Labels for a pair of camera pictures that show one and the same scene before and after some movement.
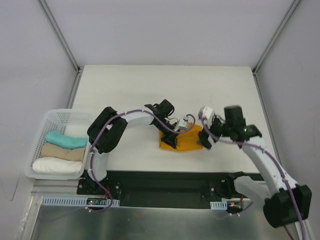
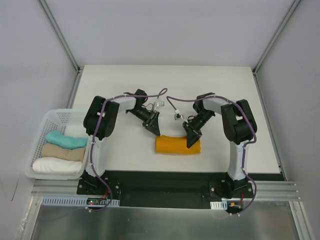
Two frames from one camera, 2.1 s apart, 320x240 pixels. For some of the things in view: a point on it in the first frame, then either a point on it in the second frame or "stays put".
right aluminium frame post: (270, 43) stays put
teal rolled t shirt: (57, 138) stays put
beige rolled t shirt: (52, 150) stays put
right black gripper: (206, 137) to (191, 127)
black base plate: (179, 189) stays put
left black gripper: (169, 135) to (150, 120)
